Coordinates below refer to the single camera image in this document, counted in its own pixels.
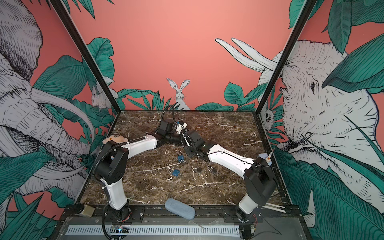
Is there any dark padlock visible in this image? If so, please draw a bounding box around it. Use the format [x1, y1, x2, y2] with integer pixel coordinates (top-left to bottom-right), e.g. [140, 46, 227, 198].
[193, 168, 203, 174]
[208, 166, 218, 175]

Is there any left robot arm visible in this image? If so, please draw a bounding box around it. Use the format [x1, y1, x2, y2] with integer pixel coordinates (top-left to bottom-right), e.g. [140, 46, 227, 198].
[93, 133, 184, 211]

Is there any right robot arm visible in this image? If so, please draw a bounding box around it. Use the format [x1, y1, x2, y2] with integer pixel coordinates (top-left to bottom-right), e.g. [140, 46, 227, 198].
[183, 130, 285, 216]

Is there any blue padlock middle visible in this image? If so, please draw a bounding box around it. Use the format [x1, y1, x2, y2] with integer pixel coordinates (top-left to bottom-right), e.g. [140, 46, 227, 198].
[177, 155, 185, 163]

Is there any blue padlock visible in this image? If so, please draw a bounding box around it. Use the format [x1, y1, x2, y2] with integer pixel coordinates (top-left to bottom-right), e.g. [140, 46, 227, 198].
[171, 169, 180, 177]
[177, 155, 185, 163]

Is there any blue padlock near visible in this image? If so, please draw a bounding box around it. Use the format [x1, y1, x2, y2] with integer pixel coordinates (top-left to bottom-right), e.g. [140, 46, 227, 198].
[171, 169, 180, 177]

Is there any plush doll striped shirt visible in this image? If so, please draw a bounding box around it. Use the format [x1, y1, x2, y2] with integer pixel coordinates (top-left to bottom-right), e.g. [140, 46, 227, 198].
[103, 135, 128, 145]

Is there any blue grey pouch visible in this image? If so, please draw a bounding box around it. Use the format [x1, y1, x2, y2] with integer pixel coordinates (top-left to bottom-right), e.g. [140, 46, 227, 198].
[165, 198, 196, 220]

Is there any blue grey toy box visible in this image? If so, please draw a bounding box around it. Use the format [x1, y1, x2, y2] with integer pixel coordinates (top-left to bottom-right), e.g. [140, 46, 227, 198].
[259, 152, 273, 166]

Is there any masking tape roll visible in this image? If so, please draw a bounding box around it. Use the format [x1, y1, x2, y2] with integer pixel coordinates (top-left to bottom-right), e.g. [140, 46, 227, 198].
[74, 204, 95, 218]

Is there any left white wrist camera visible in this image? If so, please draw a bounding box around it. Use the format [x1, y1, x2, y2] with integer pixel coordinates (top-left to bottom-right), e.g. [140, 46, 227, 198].
[176, 121, 188, 135]

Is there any black corrugated cable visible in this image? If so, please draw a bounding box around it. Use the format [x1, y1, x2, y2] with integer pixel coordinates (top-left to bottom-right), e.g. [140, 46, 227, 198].
[160, 104, 178, 122]

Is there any black mounting rail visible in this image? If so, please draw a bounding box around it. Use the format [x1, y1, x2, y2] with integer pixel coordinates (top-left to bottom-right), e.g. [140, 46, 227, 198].
[59, 203, 302, 224]

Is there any white vented rail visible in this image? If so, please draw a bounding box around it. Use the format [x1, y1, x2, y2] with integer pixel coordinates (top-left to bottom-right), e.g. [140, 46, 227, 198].
[65, 225, 240, 237]

